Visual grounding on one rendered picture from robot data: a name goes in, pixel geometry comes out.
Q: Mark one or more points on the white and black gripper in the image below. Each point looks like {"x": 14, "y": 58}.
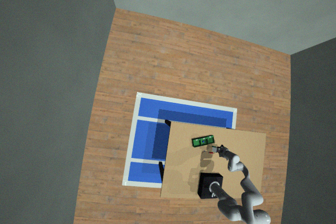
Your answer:
{"x": 224, "y": 149}

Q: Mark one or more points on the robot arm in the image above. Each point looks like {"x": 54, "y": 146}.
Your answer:
{"x": 229, "y": 207}

